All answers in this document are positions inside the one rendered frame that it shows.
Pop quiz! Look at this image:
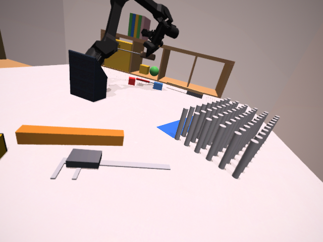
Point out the blue cube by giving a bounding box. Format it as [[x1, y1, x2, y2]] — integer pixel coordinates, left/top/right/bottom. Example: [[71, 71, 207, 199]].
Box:
[[153, 82, 163, 90]]

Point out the brown wooden-handled tool with grey metal shaft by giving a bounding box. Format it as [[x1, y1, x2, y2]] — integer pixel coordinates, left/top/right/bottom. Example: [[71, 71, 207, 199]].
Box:
[[118, 48, 155, 61]]

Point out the blue flat strip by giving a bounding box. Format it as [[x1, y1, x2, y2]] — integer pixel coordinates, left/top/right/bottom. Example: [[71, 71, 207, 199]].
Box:
[[157, 120, 180, 138]]

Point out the red cube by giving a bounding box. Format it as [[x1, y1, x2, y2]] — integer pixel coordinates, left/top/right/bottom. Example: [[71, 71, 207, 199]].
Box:
[[128, 77, 136, 86]]

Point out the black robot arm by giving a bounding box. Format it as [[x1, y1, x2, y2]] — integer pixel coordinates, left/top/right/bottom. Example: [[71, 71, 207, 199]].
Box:
[[85, 0, 179, 65]]

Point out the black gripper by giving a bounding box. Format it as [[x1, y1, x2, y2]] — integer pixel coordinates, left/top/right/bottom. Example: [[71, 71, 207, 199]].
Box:
[[143, 30, 164, 57]]

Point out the yellow rectangular block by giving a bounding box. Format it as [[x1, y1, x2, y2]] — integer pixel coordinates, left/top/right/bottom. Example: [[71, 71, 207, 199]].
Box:
[[0, 133, 8, 159]]

